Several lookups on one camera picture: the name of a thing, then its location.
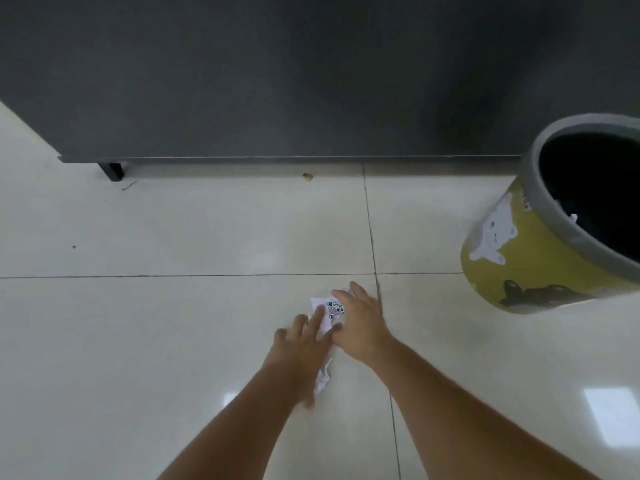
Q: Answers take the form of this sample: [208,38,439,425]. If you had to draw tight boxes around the person's left hand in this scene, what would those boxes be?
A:
[261,304,346,411]

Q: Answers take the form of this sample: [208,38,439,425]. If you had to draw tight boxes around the person's left forearm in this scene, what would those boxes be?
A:
[157,367,316,480]

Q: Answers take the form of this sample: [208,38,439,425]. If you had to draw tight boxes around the person's right hand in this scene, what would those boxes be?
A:
[331,281,395,367]

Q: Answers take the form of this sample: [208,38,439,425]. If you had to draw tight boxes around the person's right forearm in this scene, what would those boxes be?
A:
[372,339,599,480]

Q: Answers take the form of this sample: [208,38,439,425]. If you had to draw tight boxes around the yellow trash bin grey rim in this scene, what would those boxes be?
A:
[459,113,640,315]

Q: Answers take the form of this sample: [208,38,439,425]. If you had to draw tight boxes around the white paper scraps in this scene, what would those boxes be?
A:
[309,289,356,341]

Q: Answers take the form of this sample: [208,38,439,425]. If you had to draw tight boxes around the dark grey desk beige top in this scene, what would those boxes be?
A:
[0,0,640,183]

